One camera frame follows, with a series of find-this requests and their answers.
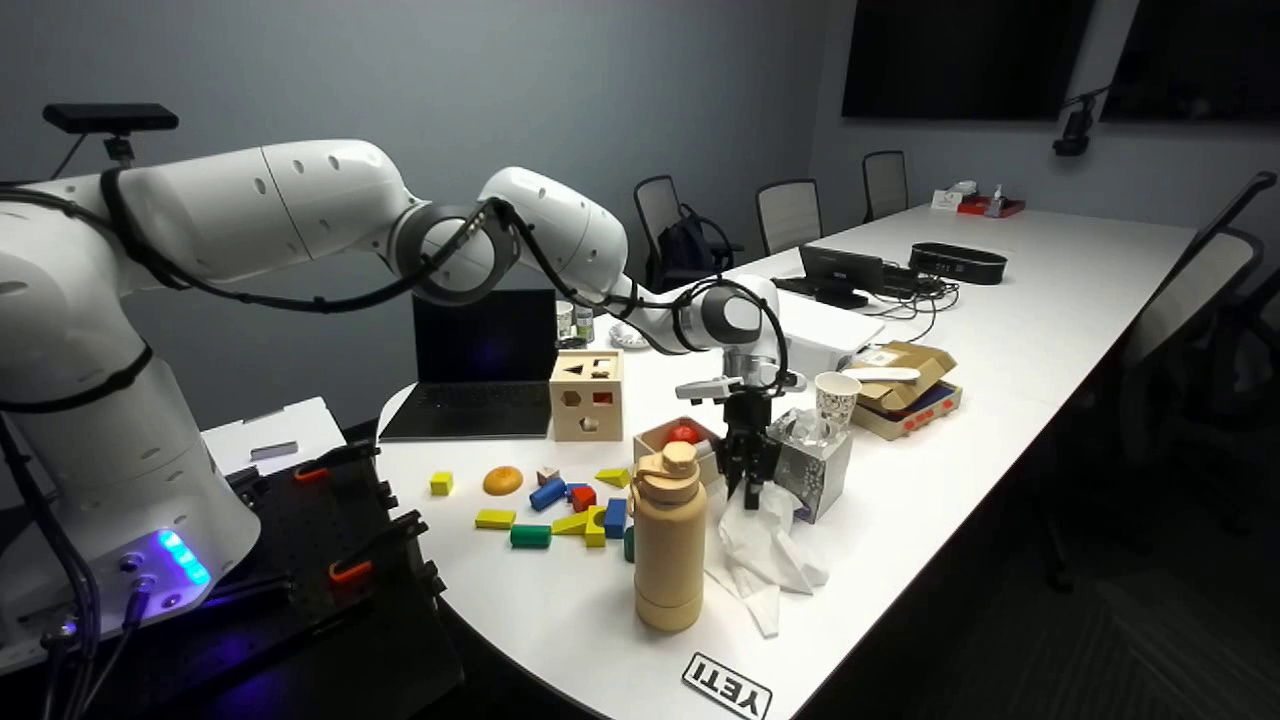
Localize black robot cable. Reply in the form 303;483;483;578
0;403;116;720

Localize black camera on stand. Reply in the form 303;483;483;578
42;99;185;170

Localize large black wall screen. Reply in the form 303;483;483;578
842;0;1102;122
1102;0;1280;127

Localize yellow wooden block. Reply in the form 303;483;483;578
551;508;611;553

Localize flat red printed box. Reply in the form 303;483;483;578
852;379;968;445

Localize white paper sheet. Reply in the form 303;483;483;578
195;391;354;483

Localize black robot cart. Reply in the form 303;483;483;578
0;426;472;720

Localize black laptop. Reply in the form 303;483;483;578
377;283;566;447

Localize small wooden box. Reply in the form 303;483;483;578
630;413;733;491

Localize black backpack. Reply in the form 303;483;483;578
657;212;742;286

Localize wooden shape sorter cube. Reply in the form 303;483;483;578
548;349;630;445

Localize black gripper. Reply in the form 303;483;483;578
717;383;798;520

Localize dark office chair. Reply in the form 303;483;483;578
1118;170;1280;450

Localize white flat box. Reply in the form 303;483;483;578
779;283;891;377

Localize open cardboard box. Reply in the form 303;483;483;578
849;340;966;419

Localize grey office chair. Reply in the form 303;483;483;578
757;174;827;254
631;170;744;295
861;147;918;223

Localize tan water bottle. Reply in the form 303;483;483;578
630;441;712;640

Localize black monitor device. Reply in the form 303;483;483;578
770;242;896;311

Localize red tray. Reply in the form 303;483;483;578
957;181;1031;223

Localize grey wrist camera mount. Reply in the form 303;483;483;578
673;377;744;407

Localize white napkin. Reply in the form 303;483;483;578
723;491;831;600

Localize black table cable bundle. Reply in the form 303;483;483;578
872;273;968;331

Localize white paper cup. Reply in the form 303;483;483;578
811;369;870;441

